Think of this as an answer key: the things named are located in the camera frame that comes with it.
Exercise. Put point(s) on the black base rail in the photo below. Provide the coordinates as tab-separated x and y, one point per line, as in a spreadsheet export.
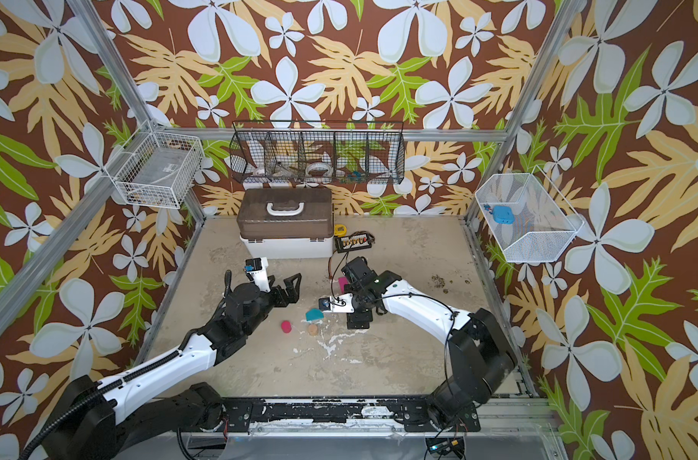
390	413

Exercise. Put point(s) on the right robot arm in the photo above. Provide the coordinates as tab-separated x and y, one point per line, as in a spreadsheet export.
477	354

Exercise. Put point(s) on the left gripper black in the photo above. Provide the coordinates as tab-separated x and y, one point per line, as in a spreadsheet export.
292	294

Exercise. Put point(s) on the yellow tape measure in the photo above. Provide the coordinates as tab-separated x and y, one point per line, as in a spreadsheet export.
340	230

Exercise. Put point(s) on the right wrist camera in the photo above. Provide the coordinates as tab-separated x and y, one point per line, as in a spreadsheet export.
342	304

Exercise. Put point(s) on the white box brown lid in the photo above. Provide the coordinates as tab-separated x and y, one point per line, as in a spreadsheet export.
287	223

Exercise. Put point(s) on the magenta rectangular block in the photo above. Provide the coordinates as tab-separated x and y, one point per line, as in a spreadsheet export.
342	284

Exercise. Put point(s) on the white wire basket right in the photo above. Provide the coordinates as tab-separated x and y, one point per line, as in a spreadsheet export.
546	223

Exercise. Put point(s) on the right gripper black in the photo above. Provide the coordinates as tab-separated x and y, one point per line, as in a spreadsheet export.
358	313

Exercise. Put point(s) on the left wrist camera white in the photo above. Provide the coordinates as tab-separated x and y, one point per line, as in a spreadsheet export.
256	269

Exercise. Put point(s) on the blue object in basket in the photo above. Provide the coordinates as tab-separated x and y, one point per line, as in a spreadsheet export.
502	214

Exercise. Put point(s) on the white wire basket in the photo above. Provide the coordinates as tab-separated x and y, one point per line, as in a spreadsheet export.
157	168
546	223

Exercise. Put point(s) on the teal arch block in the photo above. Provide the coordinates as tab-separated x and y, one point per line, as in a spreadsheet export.
314	315

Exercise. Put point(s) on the black wire basket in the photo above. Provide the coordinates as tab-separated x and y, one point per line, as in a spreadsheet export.
317	152

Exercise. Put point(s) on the white wire basket left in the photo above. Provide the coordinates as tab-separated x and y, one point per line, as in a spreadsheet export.
157	168

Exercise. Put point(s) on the magenta round block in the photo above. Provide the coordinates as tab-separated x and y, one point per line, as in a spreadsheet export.
286	326

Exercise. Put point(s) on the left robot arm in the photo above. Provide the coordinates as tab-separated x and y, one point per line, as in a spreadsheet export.
98	419

